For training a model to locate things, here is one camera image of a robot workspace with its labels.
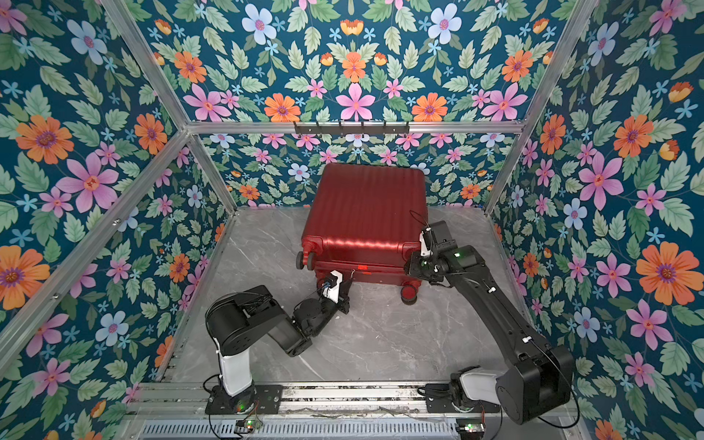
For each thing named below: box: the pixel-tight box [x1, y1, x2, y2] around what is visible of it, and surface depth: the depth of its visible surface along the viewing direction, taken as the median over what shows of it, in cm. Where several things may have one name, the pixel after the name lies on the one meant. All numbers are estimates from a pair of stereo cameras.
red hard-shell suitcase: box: [295, 163, 429, 306], surface depth 87 cm
